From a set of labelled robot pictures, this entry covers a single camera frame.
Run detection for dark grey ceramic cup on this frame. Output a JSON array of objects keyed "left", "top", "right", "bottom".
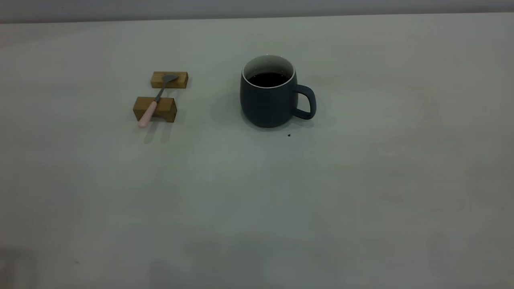
[{"left": 240, "top": 55, "right": 317, "bottom": 128}]

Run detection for pink-handled metal spoon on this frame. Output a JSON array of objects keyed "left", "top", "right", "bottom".
[{"left": 139, "top": 74, "right": 179, "bottom": 128}]

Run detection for dark coffee liquid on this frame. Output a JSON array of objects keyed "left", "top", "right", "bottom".
[{"left": 247, "top": 72, "right": 290, "bottom": 88}]

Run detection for arched wooden block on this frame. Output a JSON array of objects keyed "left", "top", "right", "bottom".
[{"left": 133, "top": 96, "right": 177, "bottom": 123}]

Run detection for flat rectangular wooden block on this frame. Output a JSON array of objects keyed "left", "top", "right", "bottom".
[{"left": 151, "top": 71, "right": 188, "bottom": 89}]

